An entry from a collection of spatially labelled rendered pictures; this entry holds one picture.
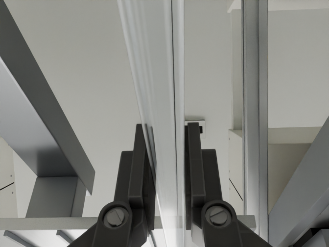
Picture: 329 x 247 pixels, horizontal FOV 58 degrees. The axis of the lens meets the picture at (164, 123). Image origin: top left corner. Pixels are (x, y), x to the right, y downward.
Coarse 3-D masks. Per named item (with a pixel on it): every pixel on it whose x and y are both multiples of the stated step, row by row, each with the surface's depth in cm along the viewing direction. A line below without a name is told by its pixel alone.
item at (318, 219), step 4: (328, 208) 41; (324, 212) 42; (328, 212) 42; (320, 216) 43; (324, 216) 43; (328, 216) 43; (316, 220) 45; (320, 220) 45; (324, 220) 45; (328, 220) 45; (312, 224) 46; (316, 224) 46; (320, 224) 46; (324, 224) 46; (328, 224) 46; (308, 228) 48; (304, 232) 49; (300, 236) 51; (296, 240) 53; (292, 244) 55
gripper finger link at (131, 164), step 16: (144, 144) 12; (128, 160) 13; (144, 160) 12; (128, 176) 12; (144, 176) 11; (128, 192) 11; (144, 192) 11; (144, 208) 11; (144, 224) 11; (80, 240) 10; (144, 240) 12
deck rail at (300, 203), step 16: (320, 144) 35; (304, 160) 40; (320, 160) 35; (304, 176) 40; (320, 176) 35; (288, 192) 46; (304, 192) 40; (320, 192) 35; (272, 208) 54; (288, 208) 46; (304, 208) 40; (320, 208) 38; (272, 224) 54; (288, 224) 46; (304, 224) 43; (272, 240) 54; (288, 240) 49
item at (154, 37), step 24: (120, 0) 6; (144, 0) 6; (168, 0) 6; (144, 24) 6; (168, 24) 6; (144, 48) 7; (168, 48) 7; (144, 72) 8; (168, 72) 8; (144, 96) 8; (168, 96) 8; (144, 120) 9; (168, 120) 9; (168, 144) 10; (168, 168) 12; (168, 192) 14; (168, 216) 16; (168, 240) 20
